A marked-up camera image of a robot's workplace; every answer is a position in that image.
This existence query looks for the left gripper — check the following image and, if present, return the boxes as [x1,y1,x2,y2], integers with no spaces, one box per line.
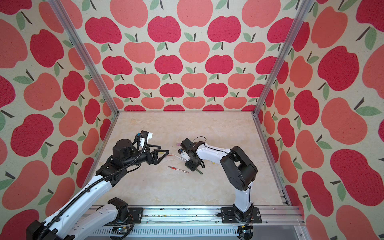
[123,143,169,168]

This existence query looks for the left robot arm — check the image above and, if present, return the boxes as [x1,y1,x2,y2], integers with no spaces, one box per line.
[27,133,169,240]

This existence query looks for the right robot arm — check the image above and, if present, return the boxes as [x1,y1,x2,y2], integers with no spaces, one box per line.
[178,138,258,223]

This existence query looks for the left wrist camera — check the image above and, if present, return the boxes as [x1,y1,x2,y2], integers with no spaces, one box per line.
[139,130,153,145]

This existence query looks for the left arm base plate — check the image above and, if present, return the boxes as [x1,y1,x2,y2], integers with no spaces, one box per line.
[105,206,144,225]

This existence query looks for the aluminium front rail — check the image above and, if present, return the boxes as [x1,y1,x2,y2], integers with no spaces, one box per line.
[80,205,305,228]

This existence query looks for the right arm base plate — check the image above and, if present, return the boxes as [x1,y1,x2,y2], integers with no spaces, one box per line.
[220,207,263,224]

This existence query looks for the white slotted cable duct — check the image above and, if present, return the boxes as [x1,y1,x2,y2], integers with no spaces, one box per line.
[88,225,241,238]

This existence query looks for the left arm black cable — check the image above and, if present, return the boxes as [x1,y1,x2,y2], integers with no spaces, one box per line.
[35,131,149,240]

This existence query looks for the left aluminium corner post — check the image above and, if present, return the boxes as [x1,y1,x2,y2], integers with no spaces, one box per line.
[48,0,120,117]

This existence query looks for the aluminium corner post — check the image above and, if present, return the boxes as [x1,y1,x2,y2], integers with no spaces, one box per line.
[252,0,315,118]
[48,0,120,117]

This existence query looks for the right aluminium corner post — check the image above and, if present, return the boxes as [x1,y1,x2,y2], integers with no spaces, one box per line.
[252,0,315,118]

